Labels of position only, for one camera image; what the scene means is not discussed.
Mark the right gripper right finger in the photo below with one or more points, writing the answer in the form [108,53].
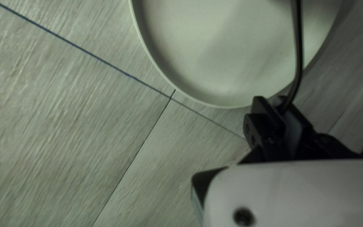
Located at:
[313,145]

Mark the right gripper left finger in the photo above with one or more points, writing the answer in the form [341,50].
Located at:
[263,132]

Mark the black knife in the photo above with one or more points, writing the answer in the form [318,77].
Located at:
[298,47]

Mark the pale plate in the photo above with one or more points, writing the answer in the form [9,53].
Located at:
[216,47]

